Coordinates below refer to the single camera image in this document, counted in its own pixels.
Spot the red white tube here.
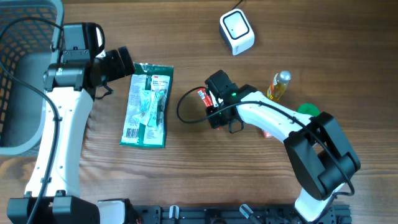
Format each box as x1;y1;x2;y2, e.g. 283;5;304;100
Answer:
197;88;221;129

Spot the green package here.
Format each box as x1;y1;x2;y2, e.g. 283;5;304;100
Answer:
119;63;174;148

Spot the small yellow bottle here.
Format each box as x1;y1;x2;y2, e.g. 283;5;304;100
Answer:
266;71;291;102

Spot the green lid jar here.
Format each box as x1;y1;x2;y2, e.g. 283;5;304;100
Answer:
296;103;320;116

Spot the light teal sachet pack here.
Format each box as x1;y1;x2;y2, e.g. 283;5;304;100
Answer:
133;90;165;127

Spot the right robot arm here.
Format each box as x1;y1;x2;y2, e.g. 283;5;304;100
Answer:
205;70;361;222

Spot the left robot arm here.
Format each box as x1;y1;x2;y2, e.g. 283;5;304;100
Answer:
7;22;135;223

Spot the white barcode scanner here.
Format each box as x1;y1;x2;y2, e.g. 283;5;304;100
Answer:
219;9;255;56

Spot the dark grey mesh basket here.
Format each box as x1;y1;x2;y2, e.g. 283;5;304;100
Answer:
1;0;64;157

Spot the black left camera cable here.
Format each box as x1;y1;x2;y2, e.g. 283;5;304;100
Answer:
0;16;65;224

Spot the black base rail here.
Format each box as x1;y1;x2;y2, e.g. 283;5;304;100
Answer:
124;203;352;224

